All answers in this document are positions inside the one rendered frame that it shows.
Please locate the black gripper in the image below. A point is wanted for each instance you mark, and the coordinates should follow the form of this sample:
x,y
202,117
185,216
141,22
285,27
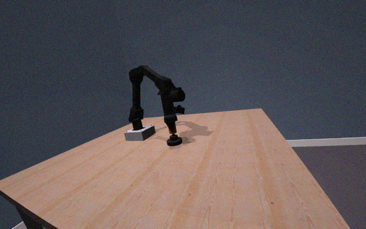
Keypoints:
x,y
169,117

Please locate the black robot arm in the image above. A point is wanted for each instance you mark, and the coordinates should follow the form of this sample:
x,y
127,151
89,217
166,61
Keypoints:
x,y
167,90

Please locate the dark grey round pedestal with shaft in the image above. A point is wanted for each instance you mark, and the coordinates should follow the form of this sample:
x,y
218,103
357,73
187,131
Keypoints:
x,y
174,140

